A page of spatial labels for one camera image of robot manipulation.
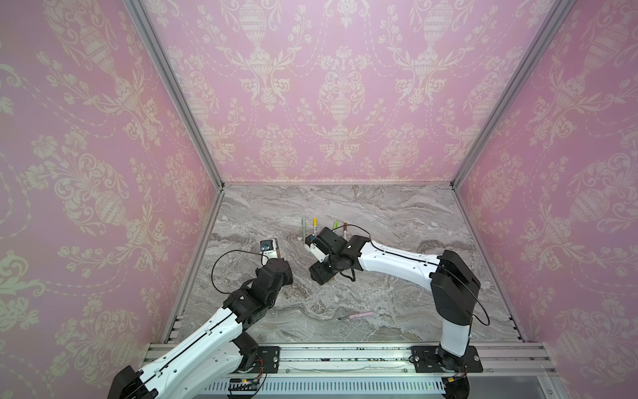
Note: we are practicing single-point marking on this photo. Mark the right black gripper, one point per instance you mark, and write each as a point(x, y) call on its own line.
point(321, 269)

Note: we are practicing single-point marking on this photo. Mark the pink fountain pen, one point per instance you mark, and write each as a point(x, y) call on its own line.
point(357, 316)

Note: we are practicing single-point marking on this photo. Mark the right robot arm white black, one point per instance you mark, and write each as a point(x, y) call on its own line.
point(454, 287)

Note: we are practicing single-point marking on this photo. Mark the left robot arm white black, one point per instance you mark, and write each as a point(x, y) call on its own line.
point(219, 347)

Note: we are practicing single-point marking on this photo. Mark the aluminium front rail frame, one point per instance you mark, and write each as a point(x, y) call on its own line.
point(510, 369)

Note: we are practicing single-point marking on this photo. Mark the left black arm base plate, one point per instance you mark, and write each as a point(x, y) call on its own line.
point(266, 359)

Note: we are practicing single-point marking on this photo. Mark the white vented cable duct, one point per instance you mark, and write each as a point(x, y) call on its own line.
point(275, 386)

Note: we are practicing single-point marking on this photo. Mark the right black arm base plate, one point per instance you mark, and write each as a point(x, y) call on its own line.
point(434, 359)

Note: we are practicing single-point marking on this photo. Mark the left aluminium corner post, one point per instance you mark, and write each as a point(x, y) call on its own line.
point(159, 56)

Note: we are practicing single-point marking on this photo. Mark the aluminium corner post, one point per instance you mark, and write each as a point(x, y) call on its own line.
point(545, 34)
point(159, 56)

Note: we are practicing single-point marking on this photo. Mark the right aluminium corner post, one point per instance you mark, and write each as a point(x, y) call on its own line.
point(545, 34)

